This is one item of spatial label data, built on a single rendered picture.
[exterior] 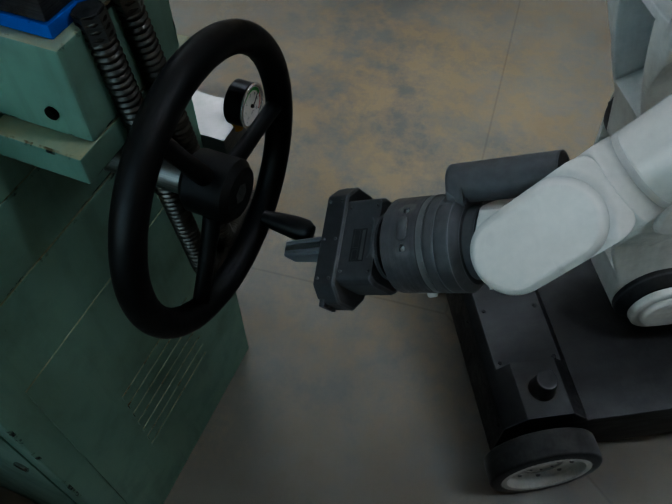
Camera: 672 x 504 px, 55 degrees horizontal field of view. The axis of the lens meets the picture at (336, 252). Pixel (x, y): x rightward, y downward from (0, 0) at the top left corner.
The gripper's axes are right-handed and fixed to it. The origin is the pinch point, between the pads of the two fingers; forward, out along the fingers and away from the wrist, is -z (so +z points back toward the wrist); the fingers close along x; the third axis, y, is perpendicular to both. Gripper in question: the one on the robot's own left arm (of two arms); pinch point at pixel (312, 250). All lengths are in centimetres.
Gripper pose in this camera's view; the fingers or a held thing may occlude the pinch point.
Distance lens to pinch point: 66.5
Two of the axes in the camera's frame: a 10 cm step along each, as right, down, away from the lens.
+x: 1.6, -9.5, 2.8
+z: 8.0, -0.4, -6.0
